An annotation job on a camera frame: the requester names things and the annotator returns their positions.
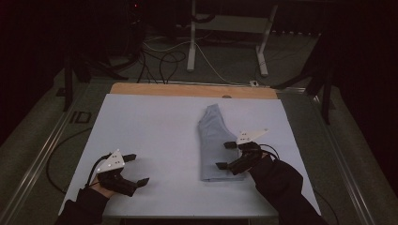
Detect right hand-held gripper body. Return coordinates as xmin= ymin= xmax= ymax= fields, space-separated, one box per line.
xmin=229 ymin=127 xmax=270 ymax=176

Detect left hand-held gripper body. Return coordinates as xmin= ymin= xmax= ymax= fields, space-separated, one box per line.
xmin=95 ymin=148 xmax=139 ymax=198

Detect light blue tank top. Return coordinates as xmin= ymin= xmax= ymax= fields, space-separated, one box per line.
xmin=196 ymin=103 xmax=249 ymax=183

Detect person's right hand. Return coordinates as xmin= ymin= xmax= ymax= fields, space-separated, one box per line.
xmin=246 ymin=151 xmax=274 ymax=174

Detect person's left hand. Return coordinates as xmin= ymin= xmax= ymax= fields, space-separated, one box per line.
xmin=89 ymin=180 xmax=119 ymax=200

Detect white table mat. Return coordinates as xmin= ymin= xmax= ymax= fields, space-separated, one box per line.
xmin=60 ymin=93 xmax=322 ymax=218

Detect black tripod stand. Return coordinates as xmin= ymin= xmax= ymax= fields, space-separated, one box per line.
xmin=269 ymin=32 xmax=337 ymax=126
xmin=61 ymin=43 xmax=130 ymax=113

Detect dark equipment rack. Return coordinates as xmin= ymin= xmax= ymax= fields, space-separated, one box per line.
xmin=104 ymin=0 xmax=148 ymax=65

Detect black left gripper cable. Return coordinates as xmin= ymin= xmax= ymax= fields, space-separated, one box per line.
xmin=84 ymin=152 xmax=113 ymax=189

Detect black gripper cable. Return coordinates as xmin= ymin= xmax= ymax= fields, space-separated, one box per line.
xmin=84 ymin=152 xmax=113 ymax=189
xmin=258 ymin=142 xmax=282 ymax=162

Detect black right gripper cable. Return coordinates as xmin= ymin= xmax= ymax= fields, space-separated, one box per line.
xmin=258 ymin=142 xmax=282 ymax=162

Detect black floor cable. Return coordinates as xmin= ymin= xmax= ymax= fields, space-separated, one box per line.
xmin=314 ymin=188 xmax=341 ymax=225
xmin=46 ymin=126 xmax=94 ymax=193

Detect aluminium floor rail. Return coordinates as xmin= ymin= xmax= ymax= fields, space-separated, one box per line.
xmin=0 ymin=83 xmax=92 ymax=225
xmin=275 ymin=86 xmax=375 ymax=225

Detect white floor cable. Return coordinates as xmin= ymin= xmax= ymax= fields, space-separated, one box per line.
xmin=143 ymin=37 xmax=252 ymax=87

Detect looped black floor cables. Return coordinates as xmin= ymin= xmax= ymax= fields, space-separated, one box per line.
xmin=136 ymin=49 xmax=188 ymax=85

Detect white metal desk frame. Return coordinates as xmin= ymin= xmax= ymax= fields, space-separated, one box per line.
xmin=186 ymin=0 xmax=280 ymax=78

